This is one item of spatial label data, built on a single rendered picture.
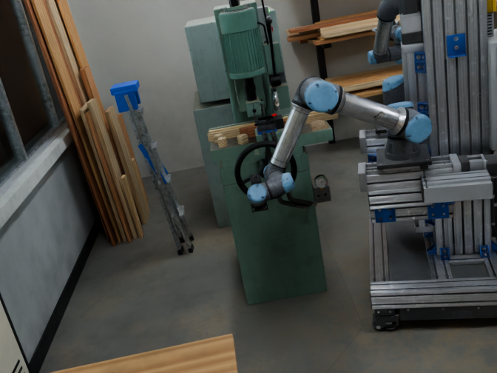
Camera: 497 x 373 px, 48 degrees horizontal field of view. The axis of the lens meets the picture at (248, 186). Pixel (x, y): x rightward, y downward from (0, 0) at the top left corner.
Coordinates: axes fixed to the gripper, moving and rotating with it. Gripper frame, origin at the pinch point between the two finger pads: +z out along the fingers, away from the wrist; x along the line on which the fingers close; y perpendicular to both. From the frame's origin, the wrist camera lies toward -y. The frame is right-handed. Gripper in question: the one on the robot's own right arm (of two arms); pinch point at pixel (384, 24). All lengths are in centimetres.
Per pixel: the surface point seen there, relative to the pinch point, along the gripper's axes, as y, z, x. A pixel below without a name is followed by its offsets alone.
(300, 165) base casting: 40, -74, -73
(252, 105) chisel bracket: 6, -62, -87
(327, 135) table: 30, -74, -57
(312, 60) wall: 40, 177, -25
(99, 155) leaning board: 28, 33, -198
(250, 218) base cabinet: 59, -74, -106
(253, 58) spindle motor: -16, -65, -80
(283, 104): 16, -42, -71
